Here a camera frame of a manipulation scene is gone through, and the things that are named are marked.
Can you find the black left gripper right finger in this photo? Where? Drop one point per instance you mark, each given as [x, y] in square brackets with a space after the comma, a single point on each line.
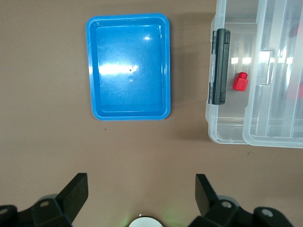
[206, 201]

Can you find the clear plastic storage box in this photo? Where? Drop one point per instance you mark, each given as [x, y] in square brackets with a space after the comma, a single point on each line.
[225, 127]

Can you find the brown table cover mat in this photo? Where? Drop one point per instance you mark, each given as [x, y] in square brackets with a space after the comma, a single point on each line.
[47, 94]

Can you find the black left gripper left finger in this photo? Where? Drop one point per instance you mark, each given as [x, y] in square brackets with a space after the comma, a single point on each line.
[68, 201]

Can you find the black box latch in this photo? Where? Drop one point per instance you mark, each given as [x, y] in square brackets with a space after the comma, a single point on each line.
[221, 71]

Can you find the blue plastic tray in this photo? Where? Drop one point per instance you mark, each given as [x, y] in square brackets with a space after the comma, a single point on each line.
[118, 94]

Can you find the red plastic block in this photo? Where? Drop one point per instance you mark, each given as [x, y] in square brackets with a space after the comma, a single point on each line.
[240, 82]

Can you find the clear ribbed plastic lid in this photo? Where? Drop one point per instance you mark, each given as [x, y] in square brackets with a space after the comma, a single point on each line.
[279, 106]

